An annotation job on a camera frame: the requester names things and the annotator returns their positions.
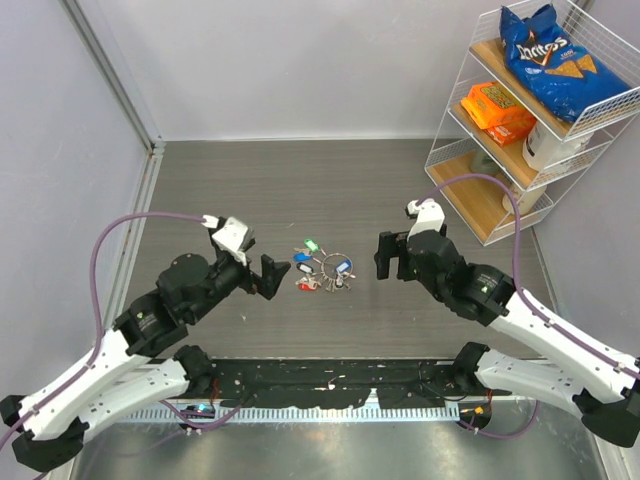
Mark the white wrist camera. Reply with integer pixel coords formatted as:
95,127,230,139
405,198,445,239
201,215,255,266

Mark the orange snack box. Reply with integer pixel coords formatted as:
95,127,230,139
460,82,536,147

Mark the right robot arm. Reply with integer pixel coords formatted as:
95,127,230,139
374,230,639,448

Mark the purple cable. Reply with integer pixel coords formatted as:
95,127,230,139
417,174,640,440
0,211,251,446

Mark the aluminium frame rail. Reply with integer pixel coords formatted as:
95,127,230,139
59,0,167,404

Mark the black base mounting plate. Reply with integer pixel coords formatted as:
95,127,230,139
178,359,488,410

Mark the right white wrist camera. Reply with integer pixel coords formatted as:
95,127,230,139
405,198,445,239

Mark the large metal keyring with keys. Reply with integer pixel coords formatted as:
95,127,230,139
292,238,356,293

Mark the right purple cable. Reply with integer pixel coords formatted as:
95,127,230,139
417,174,640,440

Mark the cream bottle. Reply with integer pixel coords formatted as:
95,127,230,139
501,183,547,216

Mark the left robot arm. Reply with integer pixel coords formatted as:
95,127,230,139
1,252,291,473

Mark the key with blue tag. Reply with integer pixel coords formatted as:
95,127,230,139
334,259,352,289

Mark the blue Doritos chip bag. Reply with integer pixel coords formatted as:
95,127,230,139
499,4,630,123

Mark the white slotted cable duct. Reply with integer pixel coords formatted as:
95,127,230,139
116,399,460,424

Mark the white wire shelf rack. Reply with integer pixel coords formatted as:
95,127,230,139
425,1,639,245

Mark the white plastic jug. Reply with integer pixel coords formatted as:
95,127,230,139
522,121,593,172

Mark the grey cup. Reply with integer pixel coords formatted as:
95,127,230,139
469,148,500,176

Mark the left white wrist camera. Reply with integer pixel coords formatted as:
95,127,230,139
201,215,255,266

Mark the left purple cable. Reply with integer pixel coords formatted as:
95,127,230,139
0,211,251,446

